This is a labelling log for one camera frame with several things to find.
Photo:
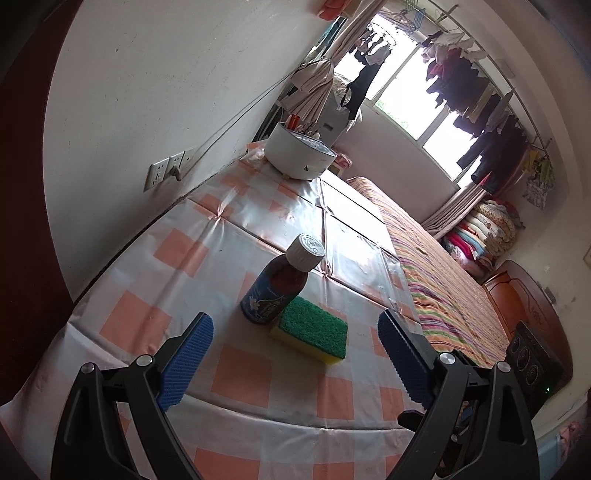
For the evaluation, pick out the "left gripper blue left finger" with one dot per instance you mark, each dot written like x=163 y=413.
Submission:
x=90 y=442

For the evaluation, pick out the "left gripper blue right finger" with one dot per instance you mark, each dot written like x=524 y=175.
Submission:
x=401 y=355

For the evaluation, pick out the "green yellow sponge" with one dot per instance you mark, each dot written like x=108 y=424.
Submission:
x=311 y=330

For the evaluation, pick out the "brown medicine bottle white cap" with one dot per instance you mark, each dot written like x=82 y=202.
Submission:
x=282 y=280

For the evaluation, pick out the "striped colourful bed sheet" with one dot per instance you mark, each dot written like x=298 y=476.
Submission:
x=453 y=309

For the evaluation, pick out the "red wooden headboard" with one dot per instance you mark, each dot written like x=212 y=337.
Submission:
x=517 y=297

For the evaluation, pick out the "pink checkered tablecloth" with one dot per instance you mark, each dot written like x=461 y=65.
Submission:
x=255 y=408

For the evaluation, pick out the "stack of folded quilts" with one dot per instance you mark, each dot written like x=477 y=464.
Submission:
x=487 y=233

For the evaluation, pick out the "white utensil holder tub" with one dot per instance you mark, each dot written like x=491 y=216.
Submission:
x=297 y=155

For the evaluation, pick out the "grey standing air conditioner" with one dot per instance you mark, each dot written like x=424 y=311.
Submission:
x=335 y=119

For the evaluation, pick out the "hanging dark clothes row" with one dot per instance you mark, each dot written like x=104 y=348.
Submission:
x=484 y=113

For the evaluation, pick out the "striped tied curtain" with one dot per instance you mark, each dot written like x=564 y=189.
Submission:
x=313 y=82

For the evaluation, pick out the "white wall socket panel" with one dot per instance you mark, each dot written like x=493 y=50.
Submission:
x=174 y=166

